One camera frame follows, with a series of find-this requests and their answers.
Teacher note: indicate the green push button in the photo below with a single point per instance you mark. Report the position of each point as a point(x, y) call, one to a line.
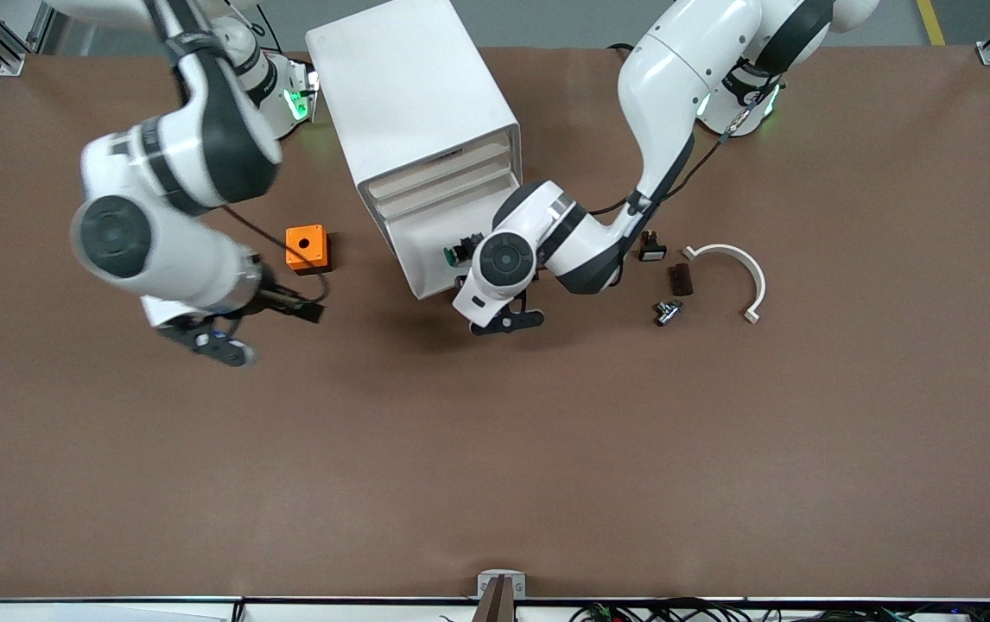
point(453, 256)

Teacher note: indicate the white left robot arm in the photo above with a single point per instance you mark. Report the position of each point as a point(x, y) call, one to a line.
point(668, 78)

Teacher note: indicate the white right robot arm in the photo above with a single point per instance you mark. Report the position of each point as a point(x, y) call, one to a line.
point(201, 147)

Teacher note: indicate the orange box with hole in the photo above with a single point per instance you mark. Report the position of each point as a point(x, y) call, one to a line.
point(314, 255)

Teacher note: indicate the silver metal fitting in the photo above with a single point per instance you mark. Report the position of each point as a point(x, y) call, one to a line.
point(668, 313)

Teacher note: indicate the brown terminal block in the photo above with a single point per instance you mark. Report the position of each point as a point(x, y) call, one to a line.
point(682, 279)

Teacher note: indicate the black white switch module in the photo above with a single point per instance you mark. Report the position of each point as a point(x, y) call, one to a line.
point(652, 250)

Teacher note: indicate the silver base connector bracket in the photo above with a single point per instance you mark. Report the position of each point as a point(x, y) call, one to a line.
point(301, 95)

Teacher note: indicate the white curved plastic bracket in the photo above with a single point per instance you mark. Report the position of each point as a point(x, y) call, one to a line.
point(741, 257)

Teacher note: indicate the grey mount bracket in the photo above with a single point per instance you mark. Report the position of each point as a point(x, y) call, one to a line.
point(501, 586)

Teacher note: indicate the white table edge rail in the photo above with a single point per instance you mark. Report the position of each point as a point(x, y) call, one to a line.
point(115, 612)

